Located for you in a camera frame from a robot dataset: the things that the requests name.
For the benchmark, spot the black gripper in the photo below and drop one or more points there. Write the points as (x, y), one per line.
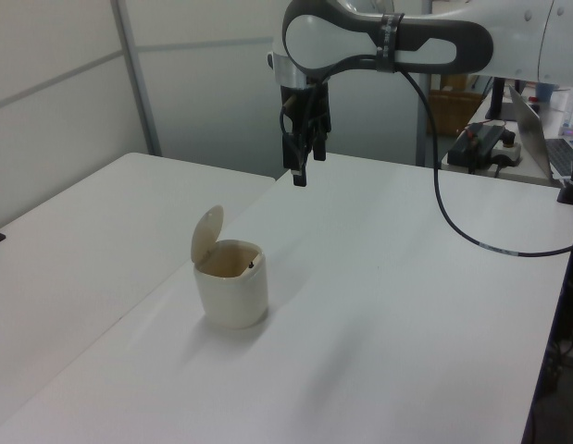
(319, 104)

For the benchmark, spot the small white trash can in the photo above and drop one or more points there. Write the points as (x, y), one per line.
(232, 296)

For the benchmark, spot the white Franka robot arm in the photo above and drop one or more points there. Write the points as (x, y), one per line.
(323, 37)

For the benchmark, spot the open silver laptop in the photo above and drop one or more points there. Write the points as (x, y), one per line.
(536, 134)

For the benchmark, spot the brown cardboard box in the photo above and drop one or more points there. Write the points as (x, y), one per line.
(455, 108)

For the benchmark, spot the black power supply box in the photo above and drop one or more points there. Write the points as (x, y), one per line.
(476, 143)

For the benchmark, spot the black monitor stand pole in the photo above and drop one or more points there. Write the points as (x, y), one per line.
(497, 99)

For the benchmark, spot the white box with black knob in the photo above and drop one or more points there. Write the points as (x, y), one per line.
(509, 150)

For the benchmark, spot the grey partition post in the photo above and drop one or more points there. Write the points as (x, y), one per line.
(138, 78)

